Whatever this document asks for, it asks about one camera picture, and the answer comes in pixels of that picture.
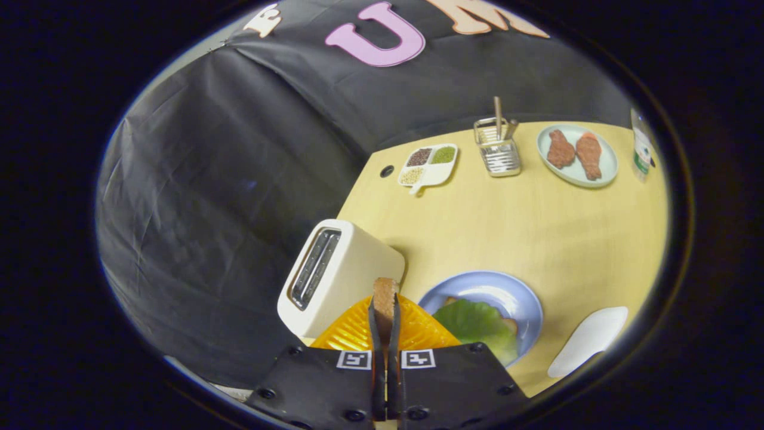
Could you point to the green lettuce leaf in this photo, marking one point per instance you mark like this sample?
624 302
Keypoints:
474 322

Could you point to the pale green oval plate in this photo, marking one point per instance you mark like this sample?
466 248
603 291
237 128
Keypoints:
606 173

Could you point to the meat piece with orange edge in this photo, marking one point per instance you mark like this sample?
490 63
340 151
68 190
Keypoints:
590 156

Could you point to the bread slice with ham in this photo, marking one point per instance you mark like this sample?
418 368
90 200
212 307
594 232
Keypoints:
510 325

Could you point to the blue plate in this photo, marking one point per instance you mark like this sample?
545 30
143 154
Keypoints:
495 289

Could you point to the clear bottle with green label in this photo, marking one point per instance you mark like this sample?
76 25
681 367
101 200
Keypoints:
641 149

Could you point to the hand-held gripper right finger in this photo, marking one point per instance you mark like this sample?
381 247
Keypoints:
395 364

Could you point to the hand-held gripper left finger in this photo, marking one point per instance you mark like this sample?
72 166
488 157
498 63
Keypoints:
376 364

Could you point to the toasted bread slice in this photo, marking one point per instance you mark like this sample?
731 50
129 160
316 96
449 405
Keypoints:
385 298

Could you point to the black backdrop cloth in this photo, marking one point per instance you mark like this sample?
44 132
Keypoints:
239 149

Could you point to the white toaster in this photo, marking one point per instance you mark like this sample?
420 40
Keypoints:
352 269

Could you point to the white divided condiment dish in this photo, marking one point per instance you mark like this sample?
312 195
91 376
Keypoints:
439 174

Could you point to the brown meat piece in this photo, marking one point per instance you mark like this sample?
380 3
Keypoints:
561 150

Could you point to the white plate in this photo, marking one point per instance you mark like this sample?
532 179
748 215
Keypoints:
588 340

